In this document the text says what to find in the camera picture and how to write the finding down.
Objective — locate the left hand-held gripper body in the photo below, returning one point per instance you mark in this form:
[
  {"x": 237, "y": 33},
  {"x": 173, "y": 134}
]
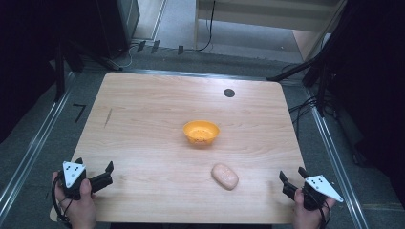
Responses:
[{"x": 73, "y": 174}]

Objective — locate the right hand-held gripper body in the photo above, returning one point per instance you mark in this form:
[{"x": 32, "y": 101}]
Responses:
[{"x": 320, "y": 189}]

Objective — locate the pink oval bread roll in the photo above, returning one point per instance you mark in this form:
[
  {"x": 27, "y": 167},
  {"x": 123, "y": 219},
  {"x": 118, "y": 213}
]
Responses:
[{"x": 224, "y": 176}]

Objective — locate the orange plastic bowl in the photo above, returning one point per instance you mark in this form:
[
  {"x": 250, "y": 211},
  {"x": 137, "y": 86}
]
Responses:
[{"x": 201, "y": 132}]

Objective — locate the person's right hand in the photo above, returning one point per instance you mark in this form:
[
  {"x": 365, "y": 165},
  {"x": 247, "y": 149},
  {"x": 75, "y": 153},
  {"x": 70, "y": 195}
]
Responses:
[{"x": 310, "y": 214}]

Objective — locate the person's left hand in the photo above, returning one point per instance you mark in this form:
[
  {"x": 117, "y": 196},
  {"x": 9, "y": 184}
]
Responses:
[{"x": 79, "y": 210}]

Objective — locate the black metal stand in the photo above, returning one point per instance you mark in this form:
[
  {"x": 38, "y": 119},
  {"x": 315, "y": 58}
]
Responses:
[
  {"x": 318, "y": 73},
  {"x": 59, "y": 71}
]

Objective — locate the black round table grommet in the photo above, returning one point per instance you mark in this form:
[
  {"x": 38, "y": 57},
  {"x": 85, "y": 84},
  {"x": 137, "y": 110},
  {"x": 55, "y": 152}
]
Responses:
[{"x": 229, "y": 93}]

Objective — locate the small black floor marker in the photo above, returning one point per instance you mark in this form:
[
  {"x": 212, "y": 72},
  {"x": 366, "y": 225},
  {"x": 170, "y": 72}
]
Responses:
[
  {"x": 155, "y": 46},
  {"x": 141, "y": 46},
  {"x": 180, "y": 50}
]

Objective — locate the dark cabinet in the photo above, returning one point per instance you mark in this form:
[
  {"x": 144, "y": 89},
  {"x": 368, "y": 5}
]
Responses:
[{"x": 119, "y": 25}]

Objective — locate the metal floor rail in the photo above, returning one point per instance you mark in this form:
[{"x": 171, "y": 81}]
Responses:
[
  {"x": 337, "y": 165},
  {"x": 30, "y": 156}
]

